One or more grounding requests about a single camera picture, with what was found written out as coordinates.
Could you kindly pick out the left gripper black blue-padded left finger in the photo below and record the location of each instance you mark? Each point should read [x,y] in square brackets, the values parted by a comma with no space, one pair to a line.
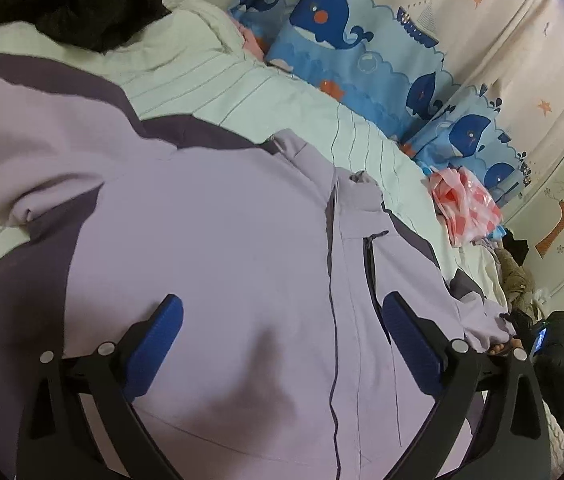
[56,441]

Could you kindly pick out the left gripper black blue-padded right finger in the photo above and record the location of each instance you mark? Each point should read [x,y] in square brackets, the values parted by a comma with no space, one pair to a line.
[511,440]

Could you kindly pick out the lilac and purple jacket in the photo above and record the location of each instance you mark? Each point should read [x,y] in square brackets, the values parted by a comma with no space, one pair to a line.
[283,368]

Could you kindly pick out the olive brown clothes pile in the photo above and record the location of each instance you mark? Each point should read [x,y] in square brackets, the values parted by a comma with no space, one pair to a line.
[517,283]

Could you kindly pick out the pink checkered cloth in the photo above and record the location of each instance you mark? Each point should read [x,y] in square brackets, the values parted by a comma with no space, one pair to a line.
[467,208]

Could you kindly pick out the white striped bed sheet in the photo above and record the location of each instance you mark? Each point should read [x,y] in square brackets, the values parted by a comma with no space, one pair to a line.
[194,61]

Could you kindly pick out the pale pink printed curtain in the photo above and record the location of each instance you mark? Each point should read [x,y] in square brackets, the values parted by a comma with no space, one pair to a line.
[515,50]

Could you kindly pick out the pink cloth under quilt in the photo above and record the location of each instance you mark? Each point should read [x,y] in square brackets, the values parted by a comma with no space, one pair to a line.
[251,44]

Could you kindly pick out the blue whale print quilt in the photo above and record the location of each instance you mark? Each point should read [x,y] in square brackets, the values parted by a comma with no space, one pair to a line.
[383,62]

